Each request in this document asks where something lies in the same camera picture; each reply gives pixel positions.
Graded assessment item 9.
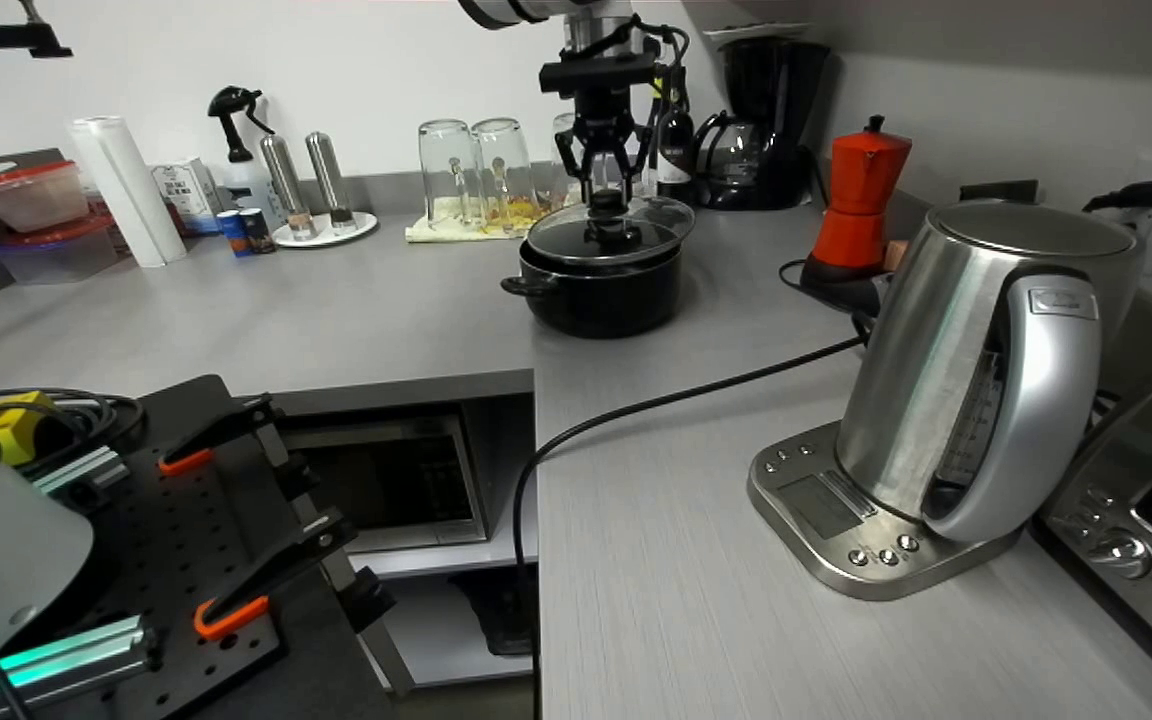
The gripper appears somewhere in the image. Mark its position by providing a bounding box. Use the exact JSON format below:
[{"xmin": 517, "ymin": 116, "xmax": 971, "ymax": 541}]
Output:
[{"xmin": 554, "ymin": 90, "xmax": 653, "ymax": 189}]

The glass pot lid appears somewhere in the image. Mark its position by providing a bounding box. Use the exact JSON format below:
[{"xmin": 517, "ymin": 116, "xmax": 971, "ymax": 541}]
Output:
[{"xmin": 526, "ymin": 188, "xmax": 696, "ymax": 270}]

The black cooking pot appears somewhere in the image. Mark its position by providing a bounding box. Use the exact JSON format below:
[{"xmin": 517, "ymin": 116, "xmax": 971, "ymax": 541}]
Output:
[{"xmin": 501, "ymin": 236, "xmax": 687, "ymax": 340}]

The red moka pot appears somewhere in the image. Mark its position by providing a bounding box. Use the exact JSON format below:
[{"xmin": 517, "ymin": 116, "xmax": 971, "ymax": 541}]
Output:
[{"xmin": 800, "ymin": 114, "xmax": 915, "ymax": 303}]

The clear drinking glass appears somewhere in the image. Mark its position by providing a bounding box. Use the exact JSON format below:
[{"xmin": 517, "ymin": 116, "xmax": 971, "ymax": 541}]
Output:
[
  {"xmin": 417, "ymin": 119, "xmax": 483, "ymax": 230},
  {"xmin": 471, "ymin": 117, "xmax": 539, "ymax": 227},
  {"xmin": 550, "ymin": 112, "xmax": 589, "ymax": 205}
]

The dark glass bottle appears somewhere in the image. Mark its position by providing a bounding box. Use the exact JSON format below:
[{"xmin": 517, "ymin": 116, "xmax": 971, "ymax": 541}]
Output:
[{"xmin": 655, "ymin": 92, "xmax": 696, "ymax": 203}]

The black drip coffee maker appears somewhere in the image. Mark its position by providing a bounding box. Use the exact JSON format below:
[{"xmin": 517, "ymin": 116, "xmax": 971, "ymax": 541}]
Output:
[{"xmin": 692, "ymin": 24, "xmax": 833, "ymax": 212}]

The yellow patterned dish towel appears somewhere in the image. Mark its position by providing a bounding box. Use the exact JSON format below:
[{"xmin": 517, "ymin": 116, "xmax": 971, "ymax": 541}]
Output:
[{"xmin": 405, "ymin": 194, "xmax": 579, "ymax": 245}]

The small white plate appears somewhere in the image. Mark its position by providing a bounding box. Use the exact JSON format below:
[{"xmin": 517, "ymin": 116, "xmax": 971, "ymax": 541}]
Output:
[{"xmin": 271, "ymin": 210, "xmax": 380, "ymax": 249}]

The steel pepper grinder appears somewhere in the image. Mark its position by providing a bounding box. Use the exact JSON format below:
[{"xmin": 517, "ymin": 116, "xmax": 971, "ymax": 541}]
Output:
[
  {"xmin": 304, "ymin": 131, "xmax": 356, "ymax": 237},
  {"xmin": 258, "ymin": 133, "xmax": 316, "ymax": 242}
]

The small dark can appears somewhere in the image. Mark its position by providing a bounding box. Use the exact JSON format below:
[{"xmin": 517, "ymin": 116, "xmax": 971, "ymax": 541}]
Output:
[{"xmin": 238, "ymin": 206, "xmax": 278, "ymax": 255}]

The small blue can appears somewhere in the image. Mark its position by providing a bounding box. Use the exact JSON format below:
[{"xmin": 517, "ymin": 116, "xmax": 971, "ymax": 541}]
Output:
[{"xmin": 215, "ymin": 209, "xmax": 253, "ymax": 260}]

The microwave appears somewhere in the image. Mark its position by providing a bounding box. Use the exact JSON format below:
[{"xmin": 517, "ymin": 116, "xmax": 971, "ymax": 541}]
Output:
[{"xmin": 274, "ymin": 404, "xmax": 493, "ymax": 555}]

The stainless steel electric kettle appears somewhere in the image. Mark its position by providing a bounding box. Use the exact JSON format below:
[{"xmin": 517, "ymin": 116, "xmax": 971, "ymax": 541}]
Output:
[{"xmin": 747, "ymin": 199, "xmax": 1146, "ymax": 602}]

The small white carton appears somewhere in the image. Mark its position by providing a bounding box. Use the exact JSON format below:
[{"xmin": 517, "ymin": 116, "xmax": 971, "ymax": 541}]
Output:
[{"xmin": 150, "ymin": 157, "xmax": 224, "ymax": 237}]

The white paper towel roll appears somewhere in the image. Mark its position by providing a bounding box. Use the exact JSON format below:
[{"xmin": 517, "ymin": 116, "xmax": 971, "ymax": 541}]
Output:
[{"xmin": 67, "ymin": 115, "xmax": 190, "ymax": 270}]

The black orange clamp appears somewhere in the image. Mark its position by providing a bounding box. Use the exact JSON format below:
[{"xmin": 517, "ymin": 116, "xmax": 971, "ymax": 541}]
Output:
[
  {"xmin": 192, "ymin": 506, "xmax": 358, "ymax": 642},
  {"xmin": 157, "ymin": 392, "xmax": 283, "ymax": 477}
]

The black plug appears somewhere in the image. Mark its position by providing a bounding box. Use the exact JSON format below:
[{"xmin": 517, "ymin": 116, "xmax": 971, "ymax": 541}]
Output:
[{"xmin": 1082, "ymin": 180, "xmax": 1152, "ymax": 215}]

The red lidded plastic container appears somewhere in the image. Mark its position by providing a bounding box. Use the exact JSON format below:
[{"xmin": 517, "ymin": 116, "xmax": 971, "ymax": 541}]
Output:
[
  {"xmin": 0, "ymin": 160, "xmax": 91, "ymax": 235},
  {"xmin": 0, "ymin": 214, "xmax": 119, "ymax": 287}
]

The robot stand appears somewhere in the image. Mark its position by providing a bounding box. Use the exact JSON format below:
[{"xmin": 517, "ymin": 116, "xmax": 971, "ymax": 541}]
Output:
[{"xmin": 0, "ymin": 374, "xmax": 419, "ymax": 720}]

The yellow button box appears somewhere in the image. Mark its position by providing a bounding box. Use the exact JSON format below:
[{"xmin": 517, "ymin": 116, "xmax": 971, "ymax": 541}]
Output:
[{"xmin": 0, "ymin": 391, "xmax": 59, "ymax": 467}]

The stainless steel toaster oven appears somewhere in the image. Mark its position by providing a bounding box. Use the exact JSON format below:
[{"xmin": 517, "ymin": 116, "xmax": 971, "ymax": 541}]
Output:
[{"xmin": 1030, "ymin": 354, "xmax": 1152, "ymax": 693}]

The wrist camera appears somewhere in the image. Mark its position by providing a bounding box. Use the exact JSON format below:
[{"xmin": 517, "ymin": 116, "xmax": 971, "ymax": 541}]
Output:
[{"xmin": 539, "ymin": 53, "xmax": 674, "ymax": 99}]

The coil of black cable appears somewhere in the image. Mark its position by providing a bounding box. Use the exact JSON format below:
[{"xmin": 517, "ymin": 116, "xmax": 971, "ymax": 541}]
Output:
[{"xmin": 0, "ymin": 386, "xmax": 148, "ymax": 473}]

